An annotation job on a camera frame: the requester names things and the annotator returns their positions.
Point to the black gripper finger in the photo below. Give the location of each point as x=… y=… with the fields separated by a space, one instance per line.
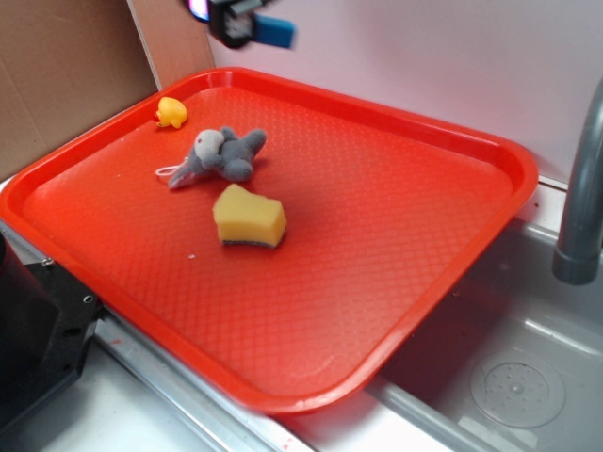
x=232 y=23

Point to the blue rectangular block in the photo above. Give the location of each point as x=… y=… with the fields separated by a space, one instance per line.
x=273 y=32

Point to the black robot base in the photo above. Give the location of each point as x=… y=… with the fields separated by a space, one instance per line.
x=47 y=319

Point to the yellow rubber duck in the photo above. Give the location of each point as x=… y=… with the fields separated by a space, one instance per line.
x=170 y=113

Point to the grey plush toy animal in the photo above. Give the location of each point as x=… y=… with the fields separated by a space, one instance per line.
x=216 y=152

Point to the brown cardboard panel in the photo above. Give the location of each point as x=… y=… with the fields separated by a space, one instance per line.
x=67 y=66

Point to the yellow sponge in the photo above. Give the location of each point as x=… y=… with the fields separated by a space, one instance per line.
x=243 y=217

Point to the red plastic tray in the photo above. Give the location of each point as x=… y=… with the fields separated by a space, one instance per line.
x=385 y=211

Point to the grey sink faucet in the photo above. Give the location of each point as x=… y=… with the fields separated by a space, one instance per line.
x=577 y=253

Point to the grey plastic sink basin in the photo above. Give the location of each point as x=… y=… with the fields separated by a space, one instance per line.
x=509 y=360

